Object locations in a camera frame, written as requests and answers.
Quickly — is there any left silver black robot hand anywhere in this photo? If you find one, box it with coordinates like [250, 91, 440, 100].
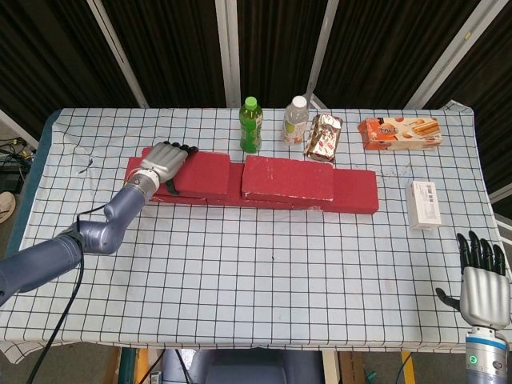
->
[138, 140, 199, 196]

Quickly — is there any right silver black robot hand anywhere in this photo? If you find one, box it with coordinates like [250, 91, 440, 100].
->
[435, 230, 512, 330]

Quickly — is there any red brick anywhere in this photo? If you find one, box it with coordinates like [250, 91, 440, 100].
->
[241, 154, 335, 203]
[206, 162, 295, 210]
[141, 146, 232, 198]
[292, 166, 380, 216]
[122, 157, 212, 206]

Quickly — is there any green drink bottle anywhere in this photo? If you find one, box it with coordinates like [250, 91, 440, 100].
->
[238, 96, 264, 154]

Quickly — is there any small white carton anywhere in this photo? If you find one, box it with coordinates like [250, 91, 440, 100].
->
[405, 180, 443, 231]

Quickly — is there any dark pleated curtain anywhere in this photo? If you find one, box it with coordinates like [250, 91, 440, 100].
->
[0, 0, 512, 193]

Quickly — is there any clear bottle with white cap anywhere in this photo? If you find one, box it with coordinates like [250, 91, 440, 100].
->
[282, 95, 310, 149]

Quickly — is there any brown cardboard box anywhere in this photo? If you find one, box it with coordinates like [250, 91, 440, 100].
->
[338, 351, 366, 384]

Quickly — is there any black box on floor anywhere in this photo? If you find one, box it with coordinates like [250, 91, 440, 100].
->
[0, 164, 24, 194]

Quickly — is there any gold foil snack pack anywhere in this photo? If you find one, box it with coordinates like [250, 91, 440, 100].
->
[304, 114, 344, 164]

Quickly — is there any beige shoe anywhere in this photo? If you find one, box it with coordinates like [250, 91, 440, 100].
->
[0, 191, 18, 225]

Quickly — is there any white black checked tablecloth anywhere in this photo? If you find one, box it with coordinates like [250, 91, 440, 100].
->
[0, 106, 512, 355]

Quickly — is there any orange biscuit box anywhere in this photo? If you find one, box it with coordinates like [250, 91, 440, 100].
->
[357, 116, 443, 152]

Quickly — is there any wooden table leg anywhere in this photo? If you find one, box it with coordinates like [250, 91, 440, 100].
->
[104, 346, 122, 384]

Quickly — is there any blue-grey robot torso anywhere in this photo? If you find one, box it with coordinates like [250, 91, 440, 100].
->
[162, 348, 325, 384]

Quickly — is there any white metal frame bar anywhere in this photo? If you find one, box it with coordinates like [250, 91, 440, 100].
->
[0, 107, 40, 150]
[488, 186, 512, 206]

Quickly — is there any white metal frame post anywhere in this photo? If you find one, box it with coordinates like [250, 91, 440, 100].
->
[214, 0, 242, 109]
[86, 0, 150, 109]
[304, 0, 341, 109]
[402, 0, 499, 110]

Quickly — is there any floor cable bundle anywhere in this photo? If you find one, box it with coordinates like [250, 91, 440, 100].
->
[0, 137, 38, 163]

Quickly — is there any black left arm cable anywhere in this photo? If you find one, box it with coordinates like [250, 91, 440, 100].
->
[25, 202, 110, 384]

